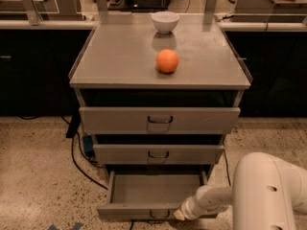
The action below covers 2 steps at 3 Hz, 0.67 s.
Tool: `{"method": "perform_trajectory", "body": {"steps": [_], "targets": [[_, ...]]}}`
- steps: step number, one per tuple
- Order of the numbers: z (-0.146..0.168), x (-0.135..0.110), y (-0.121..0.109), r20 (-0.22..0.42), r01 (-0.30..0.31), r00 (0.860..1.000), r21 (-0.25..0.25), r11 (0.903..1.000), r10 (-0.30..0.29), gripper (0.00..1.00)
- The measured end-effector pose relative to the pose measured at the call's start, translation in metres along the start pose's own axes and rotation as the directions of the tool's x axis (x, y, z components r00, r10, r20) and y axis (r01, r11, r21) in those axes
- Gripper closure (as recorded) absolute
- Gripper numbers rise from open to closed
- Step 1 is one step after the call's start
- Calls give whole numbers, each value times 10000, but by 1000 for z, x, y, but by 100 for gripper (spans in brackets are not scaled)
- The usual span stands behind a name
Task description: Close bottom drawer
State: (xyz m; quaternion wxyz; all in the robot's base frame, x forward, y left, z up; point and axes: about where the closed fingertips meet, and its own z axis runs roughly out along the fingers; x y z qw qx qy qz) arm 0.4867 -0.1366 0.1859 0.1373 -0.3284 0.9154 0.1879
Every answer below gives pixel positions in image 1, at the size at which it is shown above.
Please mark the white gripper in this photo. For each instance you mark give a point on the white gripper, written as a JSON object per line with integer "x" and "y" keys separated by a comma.
{"x": 189, "y": 209}

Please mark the grey bottom drawer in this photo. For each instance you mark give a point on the grey bottom drawer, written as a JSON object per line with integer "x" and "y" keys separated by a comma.
{"x": 138, "y": 196}

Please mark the grey drawer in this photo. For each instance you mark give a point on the grey drawer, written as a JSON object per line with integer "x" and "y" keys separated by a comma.
{"x": 138, "y": 196}
{"x": 159, "y": 120}
{"x": 158, "y": 154}

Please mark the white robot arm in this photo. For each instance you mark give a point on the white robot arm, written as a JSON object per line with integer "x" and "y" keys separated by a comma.
{"x": 265, "y": 195}

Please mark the grey middle drawer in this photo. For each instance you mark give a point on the grey middle drawer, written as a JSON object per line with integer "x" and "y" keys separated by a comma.
{"x": 158, "y": 154}

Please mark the grey metal drawer cabinet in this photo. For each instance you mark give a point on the grey metal drawer cabinet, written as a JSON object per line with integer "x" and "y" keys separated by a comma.
{"x": 118, "y": 69}

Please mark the grey top drawer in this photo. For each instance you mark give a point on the grey top drawer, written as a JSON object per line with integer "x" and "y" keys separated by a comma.
{"x": 159, "y": 120}

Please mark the blue power box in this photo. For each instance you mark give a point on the blue power box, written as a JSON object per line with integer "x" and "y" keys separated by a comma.
{"x": 88, "y": 146}

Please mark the orange fruit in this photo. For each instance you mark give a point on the orange fruit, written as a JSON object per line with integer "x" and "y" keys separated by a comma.
{"x": 167, "y": 61}

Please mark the black counter right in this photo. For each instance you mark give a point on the black counter right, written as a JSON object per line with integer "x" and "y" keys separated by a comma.
{"x": 277, "y": 62}

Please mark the black counter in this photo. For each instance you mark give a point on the black counter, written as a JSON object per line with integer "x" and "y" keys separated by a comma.
{"x": 277, "y": 62}
{"x": 35, "y": 62}

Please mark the white bowl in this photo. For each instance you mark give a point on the white bowl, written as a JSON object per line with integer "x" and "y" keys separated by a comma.
{"x": 165, "y": 21}

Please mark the black counter left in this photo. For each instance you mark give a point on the black counter left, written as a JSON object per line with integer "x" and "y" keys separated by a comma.
{"x": 35, "y": 62}

